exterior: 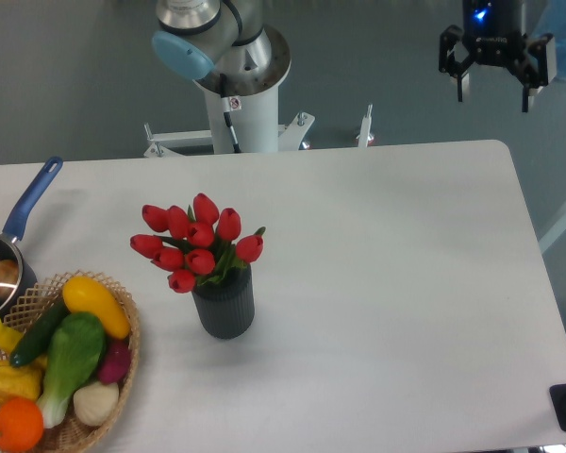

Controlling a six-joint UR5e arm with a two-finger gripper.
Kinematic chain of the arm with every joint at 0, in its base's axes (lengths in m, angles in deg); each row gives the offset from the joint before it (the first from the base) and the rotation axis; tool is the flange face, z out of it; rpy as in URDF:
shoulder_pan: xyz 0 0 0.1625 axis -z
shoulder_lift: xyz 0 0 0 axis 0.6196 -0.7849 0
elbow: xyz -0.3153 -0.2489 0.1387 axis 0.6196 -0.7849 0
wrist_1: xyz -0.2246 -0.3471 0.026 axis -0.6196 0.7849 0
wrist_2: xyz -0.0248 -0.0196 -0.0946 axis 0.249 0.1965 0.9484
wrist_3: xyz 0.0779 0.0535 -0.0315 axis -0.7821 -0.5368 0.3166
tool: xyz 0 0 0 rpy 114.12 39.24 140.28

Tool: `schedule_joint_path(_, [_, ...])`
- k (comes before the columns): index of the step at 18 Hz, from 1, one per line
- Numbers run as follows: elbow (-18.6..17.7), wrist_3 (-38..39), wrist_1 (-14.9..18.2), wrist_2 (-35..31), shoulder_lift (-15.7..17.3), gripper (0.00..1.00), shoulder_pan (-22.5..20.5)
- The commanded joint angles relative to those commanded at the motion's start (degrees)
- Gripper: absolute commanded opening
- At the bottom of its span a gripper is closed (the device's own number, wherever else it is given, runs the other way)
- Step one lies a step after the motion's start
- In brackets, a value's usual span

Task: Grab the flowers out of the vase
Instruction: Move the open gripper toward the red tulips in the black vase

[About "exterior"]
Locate dark grey ribbed vase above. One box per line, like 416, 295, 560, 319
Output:
191, 266, 255, 340

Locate red tulip bouquet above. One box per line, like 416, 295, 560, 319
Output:
129, 193, 266, 294

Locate white garlic bulb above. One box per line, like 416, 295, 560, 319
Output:
73, 381, 119, 427

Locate woven wicker basket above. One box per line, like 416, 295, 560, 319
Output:
3, 271, 141, 452

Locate purple red onion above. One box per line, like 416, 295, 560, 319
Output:
96, 341, 131, 384

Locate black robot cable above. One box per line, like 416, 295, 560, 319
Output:
218, 73, 243, 155

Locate yellow bell pepper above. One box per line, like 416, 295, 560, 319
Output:
0, 360, 42, 406

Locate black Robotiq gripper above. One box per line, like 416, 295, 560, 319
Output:
438, 0, 556, 112

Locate yellow banana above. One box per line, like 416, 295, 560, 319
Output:
0, 318, 24, 356

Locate green bok choy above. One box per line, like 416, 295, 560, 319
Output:
37, 312, 106, 429

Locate dark green cucumber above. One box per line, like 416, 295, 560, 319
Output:
9, 299, 70, 367

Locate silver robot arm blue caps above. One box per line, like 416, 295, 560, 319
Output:
152, 1, 557, 111

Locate blue handled saucepan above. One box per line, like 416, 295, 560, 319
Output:
0, 157, 63, 318

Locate orange fruit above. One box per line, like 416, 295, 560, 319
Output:
0, 397, 44, 452

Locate yellow squash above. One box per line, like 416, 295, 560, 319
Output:
62, 276, 131, 340

